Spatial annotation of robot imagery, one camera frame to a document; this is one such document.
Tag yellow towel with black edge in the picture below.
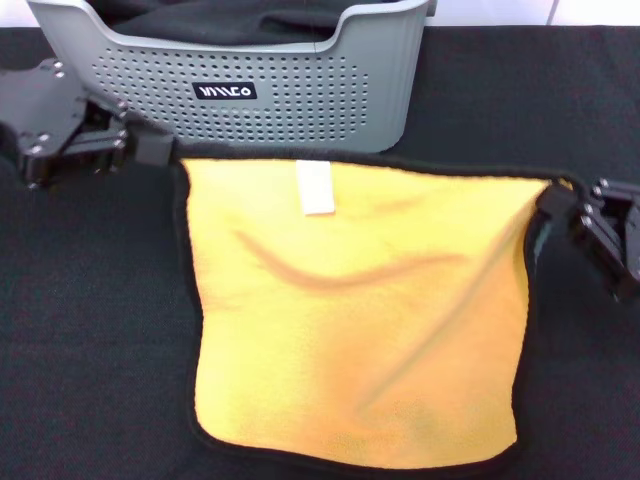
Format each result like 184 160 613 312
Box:
171 143 582 470

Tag white towel care label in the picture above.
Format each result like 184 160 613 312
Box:
295 160 337 217

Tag black tablecloth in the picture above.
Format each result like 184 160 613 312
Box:
0 23 640 480

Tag grey perforated plastic storage box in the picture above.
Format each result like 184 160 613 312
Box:
27 0 431 155

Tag black cloth inside box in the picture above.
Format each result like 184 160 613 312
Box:
110 0 347 49

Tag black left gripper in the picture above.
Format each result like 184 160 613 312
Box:
0 58 177 190

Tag black logo label on box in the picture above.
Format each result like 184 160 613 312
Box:
192 81 259 101

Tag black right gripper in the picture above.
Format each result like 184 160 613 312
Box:
537 179 640 303

